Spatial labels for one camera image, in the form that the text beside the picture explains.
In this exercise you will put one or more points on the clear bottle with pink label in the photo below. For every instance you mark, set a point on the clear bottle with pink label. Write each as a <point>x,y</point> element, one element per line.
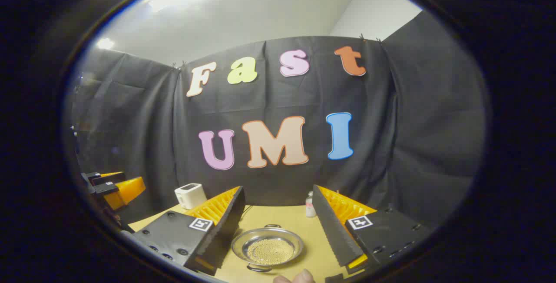
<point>309,208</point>

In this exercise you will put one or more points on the black backdrop cloth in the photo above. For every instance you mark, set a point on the black backdrop cloth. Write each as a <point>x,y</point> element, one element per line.
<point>152,122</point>

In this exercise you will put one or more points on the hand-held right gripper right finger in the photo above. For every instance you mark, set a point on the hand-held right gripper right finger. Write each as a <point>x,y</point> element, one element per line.
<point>332,231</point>

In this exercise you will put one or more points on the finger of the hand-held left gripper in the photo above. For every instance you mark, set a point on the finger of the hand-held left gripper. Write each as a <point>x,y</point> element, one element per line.
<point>126,191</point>
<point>102,178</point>

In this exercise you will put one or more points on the stainless steel pot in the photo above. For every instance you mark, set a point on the stainless steel pot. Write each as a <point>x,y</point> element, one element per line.
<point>243,241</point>

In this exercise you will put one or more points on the white toaster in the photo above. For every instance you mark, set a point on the white toaster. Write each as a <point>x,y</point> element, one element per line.
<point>191,196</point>

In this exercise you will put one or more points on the pile of soybeans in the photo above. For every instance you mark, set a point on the pile of soybeans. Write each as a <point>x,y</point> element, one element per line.
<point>270,251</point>

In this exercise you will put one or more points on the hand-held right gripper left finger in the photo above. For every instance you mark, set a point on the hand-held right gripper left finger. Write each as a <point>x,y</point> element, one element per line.
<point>226,226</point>

